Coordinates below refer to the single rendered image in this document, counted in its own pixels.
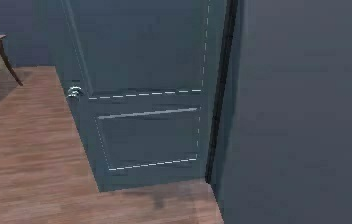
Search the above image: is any dark grey-blue room door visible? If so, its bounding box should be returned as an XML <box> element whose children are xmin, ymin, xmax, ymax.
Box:
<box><xmin>49</xmin><ymin>0</ymin><xmax>230</xmax><ymax>193</ymax></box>

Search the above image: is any silver door handle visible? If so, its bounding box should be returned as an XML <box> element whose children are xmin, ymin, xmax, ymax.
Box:
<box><xmin>66</xmin><ymin>86</ymin><xmax>84</xmax><ymax>99</ymax></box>

